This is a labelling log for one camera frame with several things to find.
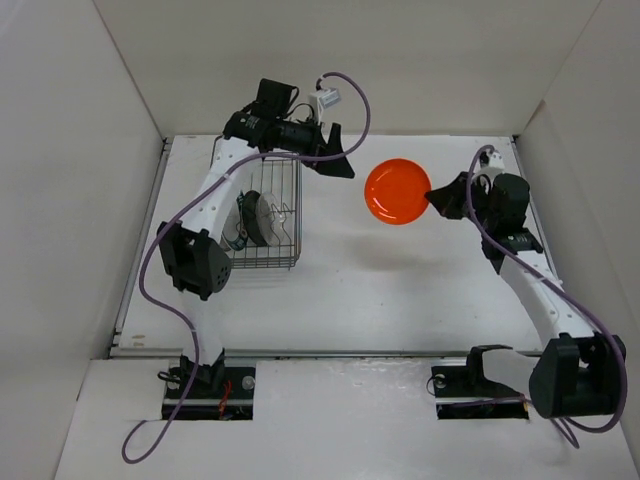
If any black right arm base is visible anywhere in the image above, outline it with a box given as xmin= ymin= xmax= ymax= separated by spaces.
xmin=426 ymin=344 xmax=529 ymax=420

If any grey wire dish rack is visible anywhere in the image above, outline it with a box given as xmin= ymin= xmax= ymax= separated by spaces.
xmin=220 ymin=158 xmax=302 ymax=269

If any orange round plate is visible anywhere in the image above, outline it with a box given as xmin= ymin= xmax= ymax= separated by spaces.
xmin=364 ymin=158 xmax=432 ymax=226

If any aluminium table edge rail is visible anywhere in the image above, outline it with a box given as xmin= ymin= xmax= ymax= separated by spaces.
xmin=106 ymin=137 xmax=173 ymax=358

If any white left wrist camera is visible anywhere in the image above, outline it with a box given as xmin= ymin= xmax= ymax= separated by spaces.
xmin=308 ymin=87 xmax=341 ymax=116

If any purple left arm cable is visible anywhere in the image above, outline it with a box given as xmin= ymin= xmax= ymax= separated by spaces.
xmin=121 ymin=71 xmax=373 ymax=464

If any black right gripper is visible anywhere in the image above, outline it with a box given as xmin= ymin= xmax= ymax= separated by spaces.
xmin=426 ymin=171 xmax=498 ymax=231

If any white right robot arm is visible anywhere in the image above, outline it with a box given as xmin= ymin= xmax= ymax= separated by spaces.
xmin=425 ymin=173 xmax=627 ymax=420

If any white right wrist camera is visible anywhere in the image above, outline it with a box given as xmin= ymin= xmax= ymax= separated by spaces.
xmin=478 ymin=150 xmax=505 ymax=178

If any white plate with green rim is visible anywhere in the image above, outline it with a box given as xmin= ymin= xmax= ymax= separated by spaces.
xmin=221 ymin=192 xmax=248 ymax=252

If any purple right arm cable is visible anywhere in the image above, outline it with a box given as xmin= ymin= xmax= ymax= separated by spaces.
xmin=464 ymin=144 xmax=629 ymax=449

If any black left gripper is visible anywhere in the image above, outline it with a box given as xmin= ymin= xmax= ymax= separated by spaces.
xmin=276 ymin=113 xmax=354 ymax=179

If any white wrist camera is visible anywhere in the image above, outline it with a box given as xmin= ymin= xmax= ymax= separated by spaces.
xmin=308 ymin=87 xmax=341 ymax=116
xmin=478 ymin=150 xmax=505 ymax=178

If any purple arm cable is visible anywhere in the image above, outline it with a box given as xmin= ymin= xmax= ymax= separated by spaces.
xmin=464 ymin=144 xmax=629 ymax=449
xmin=121 ymin=71 xmax=373 ymax=464

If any black round plate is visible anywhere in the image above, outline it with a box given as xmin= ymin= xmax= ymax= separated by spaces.
xmin=240 ymin=190 xmax=268 ymax=247

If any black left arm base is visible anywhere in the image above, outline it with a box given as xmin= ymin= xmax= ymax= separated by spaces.
xmin=157 ymin=356 xmax=256 ymax=421

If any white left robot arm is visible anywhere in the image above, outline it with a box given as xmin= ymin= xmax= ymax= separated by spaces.
xmin=152 ymin=79 xmax=355 ymax=301

